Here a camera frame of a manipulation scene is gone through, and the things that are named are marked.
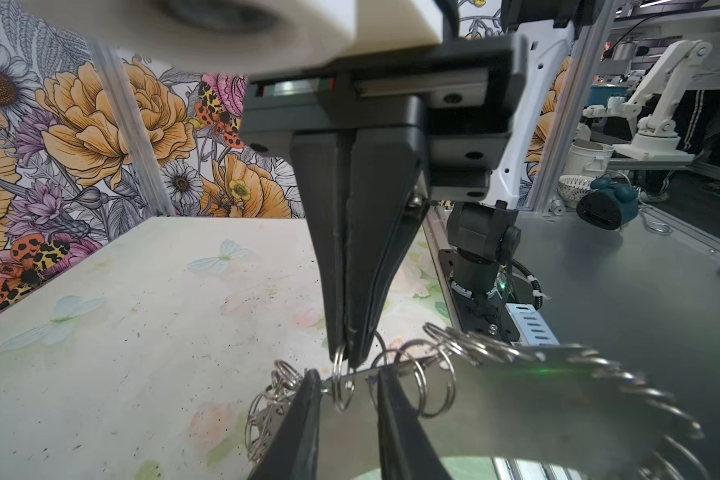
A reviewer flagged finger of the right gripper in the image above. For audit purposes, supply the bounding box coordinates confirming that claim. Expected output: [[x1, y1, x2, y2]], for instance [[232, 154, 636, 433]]
[[290, 130, 356, 360]]

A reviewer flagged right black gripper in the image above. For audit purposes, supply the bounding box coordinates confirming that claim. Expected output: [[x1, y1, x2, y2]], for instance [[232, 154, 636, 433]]
[[240, 34, 527, 368]]

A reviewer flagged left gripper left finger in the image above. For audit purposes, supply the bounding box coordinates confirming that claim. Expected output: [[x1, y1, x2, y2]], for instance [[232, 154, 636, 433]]
[[247, 369, 322, 479]]

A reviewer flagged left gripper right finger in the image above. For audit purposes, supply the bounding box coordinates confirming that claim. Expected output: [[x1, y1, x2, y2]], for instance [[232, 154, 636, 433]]
[[377, 368, 450, 480]]

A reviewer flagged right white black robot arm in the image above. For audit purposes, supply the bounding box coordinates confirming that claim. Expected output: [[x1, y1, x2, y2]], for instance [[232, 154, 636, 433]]
[[241, 1, 614, 368]]

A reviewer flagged neighbouring white robot arm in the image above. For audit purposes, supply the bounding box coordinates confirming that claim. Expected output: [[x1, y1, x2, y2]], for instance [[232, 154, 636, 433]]
[[582, 40, 712, 168]]

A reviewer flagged white bucket in background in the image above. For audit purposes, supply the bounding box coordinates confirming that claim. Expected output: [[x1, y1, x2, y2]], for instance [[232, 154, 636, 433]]
[[563, 139, 614, 177]]

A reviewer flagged teal black device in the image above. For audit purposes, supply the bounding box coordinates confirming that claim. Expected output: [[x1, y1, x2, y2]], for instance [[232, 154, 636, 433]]
[[576, 177, 639, 231]]

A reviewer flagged right aluminium corner post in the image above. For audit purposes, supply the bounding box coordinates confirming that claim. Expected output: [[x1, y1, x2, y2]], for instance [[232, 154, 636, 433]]
[[86, 40, 175, 216]]

